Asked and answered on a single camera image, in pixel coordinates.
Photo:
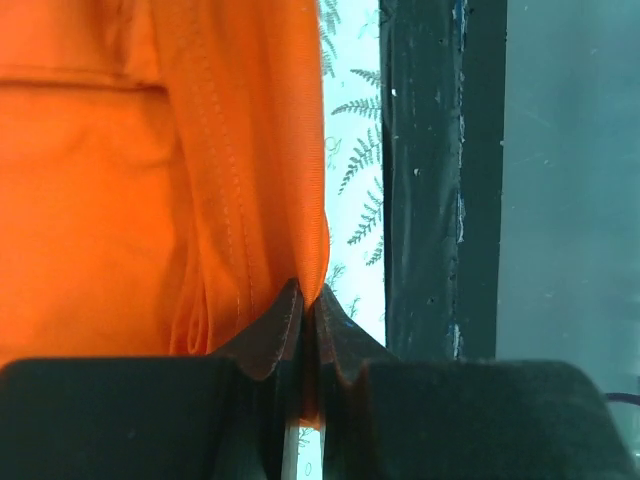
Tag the floral tablecloth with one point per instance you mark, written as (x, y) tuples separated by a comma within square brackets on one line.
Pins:
[(352, 89)]

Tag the orange t shirt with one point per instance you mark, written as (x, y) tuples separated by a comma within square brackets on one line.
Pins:
[(162, 172)]

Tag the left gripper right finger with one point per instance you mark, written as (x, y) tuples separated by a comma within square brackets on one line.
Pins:
[(389, 419)]

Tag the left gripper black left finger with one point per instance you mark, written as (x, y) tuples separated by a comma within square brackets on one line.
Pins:
[(230, 414)]

